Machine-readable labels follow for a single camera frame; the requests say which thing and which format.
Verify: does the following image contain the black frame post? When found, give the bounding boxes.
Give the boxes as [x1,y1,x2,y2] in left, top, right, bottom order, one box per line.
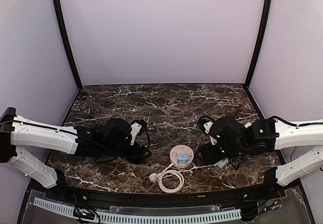
[244,0,275,88]
[49,0,83,90]

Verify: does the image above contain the blue plug adapter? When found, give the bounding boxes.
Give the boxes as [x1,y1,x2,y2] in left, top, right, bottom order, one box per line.
[177,153,189,165]

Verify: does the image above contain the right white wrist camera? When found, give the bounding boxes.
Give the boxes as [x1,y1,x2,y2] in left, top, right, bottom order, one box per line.
[198,116,217,145]

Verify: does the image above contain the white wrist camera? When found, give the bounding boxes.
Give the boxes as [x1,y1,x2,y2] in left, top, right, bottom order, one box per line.
[198,116,217,145]
[130,120,147,145]

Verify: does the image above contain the pink round power socket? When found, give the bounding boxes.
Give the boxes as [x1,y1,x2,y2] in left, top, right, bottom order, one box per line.
[169,145,194,169]

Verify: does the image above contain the right black frame post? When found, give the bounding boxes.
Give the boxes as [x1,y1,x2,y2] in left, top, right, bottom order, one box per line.
[244,0,275,88]

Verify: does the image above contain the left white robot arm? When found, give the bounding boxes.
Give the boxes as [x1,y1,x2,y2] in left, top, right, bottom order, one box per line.
[1,107,151,191]

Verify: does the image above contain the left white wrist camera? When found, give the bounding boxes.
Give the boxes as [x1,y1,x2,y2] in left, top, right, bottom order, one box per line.
[130,120,147,145]

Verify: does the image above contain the pink coiled cable with plug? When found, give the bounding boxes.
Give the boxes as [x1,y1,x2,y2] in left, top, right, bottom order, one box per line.
[148,163,184,194]

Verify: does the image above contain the white multicolour power strip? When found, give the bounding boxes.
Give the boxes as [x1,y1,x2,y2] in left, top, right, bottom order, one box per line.
[216,158,229,169]

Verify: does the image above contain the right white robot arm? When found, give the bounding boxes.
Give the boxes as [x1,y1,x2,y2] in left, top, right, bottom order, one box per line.
[197,116,322,186]

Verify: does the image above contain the left black frame post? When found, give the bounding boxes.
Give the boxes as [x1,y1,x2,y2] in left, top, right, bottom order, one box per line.
[49,0,83,90]

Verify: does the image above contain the black front rail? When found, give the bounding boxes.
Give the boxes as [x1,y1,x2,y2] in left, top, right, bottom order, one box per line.
[62,185,283,209]

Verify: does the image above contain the white slotted cable duct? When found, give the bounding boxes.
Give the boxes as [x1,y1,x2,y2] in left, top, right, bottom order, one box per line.
[33,197,242,223]

